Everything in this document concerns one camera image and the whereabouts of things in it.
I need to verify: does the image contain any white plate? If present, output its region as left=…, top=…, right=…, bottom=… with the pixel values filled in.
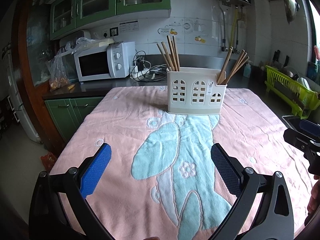
left=297, top=77, right=312, bottom=91

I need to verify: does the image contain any person's right hand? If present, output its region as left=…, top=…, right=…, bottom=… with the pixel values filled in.
left=307, top=175, right=320, bottom=214

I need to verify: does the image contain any white plastic chopstick holder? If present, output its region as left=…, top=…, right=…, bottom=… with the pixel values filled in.
left=166, top=67, right=227, bottom=115

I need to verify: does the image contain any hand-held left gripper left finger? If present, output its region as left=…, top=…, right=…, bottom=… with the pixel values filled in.
left=29, top=142, right=112, bottom=240

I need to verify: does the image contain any green wall cabinet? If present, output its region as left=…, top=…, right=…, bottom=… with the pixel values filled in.
left=49, top=0, right=172, bottom=41

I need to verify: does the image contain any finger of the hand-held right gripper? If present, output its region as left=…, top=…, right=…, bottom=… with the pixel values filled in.
left=299, top=119, right=320, bottom=141
left=283, top=128, right=313, bottom=151

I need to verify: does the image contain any crumpled clear plastic bag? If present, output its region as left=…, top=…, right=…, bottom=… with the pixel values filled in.
left=72, top=37, right=100, bottom=53

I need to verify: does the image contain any teapot wall decal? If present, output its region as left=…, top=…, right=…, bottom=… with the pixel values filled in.
left=159, top=20, right=208, bottom=36

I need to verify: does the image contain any white cable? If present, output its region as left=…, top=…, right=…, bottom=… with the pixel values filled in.
left=145, top=65, right=167, bottom=74

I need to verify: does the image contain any wall label sticker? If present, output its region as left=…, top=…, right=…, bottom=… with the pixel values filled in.
left=119, top=21, right=139, bottom=33

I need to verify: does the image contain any yellow hose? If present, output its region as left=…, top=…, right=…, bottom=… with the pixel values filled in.
left=229, top=7, right=238, bottom=53

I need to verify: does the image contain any green base cabinet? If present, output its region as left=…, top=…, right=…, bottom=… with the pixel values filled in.
left=44, top=96, right=108, bottom=146

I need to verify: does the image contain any pink towel with blue print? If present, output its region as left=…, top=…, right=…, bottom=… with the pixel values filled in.
left=49, top=86, right=317, bottom=240

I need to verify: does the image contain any hanging metal wok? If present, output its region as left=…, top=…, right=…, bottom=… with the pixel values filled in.
left=279, top=0, right=300, bottom=26

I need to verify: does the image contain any white refrigerator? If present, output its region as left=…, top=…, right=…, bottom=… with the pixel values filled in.
left=0, top=47, right=42, bottom=143

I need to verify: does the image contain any clear plastic bag with food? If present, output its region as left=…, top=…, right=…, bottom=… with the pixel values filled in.
left=46, top=52, right=75, bottom=92

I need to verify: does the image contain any green plastic dish rack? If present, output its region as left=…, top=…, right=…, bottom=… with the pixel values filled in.
left=265, top=65, right=320, bottom=119

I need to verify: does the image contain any grey metal hose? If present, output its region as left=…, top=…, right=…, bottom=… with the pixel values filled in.
left=219, top=1, right=228, bottom=52
left=234, top=12, right=247, bottom=55

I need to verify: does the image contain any red bag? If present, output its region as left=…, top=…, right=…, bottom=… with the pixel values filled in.
left=41, top=152, right=57, bottom=171

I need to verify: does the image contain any white power strip with cables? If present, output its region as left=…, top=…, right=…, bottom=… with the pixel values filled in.
left=132, top=51, right=168, bottom=82

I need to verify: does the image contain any metal bowl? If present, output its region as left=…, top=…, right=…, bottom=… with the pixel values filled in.
left=282, top=66, right=299, bottom=77

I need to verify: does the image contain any white rounded appliance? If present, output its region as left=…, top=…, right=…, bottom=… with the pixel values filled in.
left=75, top=30, right=91, bottom=41

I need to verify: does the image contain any white microwave oven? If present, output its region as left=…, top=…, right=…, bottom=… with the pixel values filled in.
left=74, top=41, right=136, bottom=82

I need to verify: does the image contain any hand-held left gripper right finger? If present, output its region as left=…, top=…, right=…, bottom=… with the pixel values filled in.
left=211, top=142, right=294, bottom=240

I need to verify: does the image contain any steel sink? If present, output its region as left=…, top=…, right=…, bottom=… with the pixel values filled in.
left=282, top=115, right=304, bottom=131

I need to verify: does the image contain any brown wooden door frame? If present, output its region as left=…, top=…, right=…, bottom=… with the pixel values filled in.
left=11, top=0, right=66, bottom=153

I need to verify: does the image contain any group of wooden chopsticks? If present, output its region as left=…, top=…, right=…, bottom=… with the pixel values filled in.
left=157, top=35, right=250, bottom=85

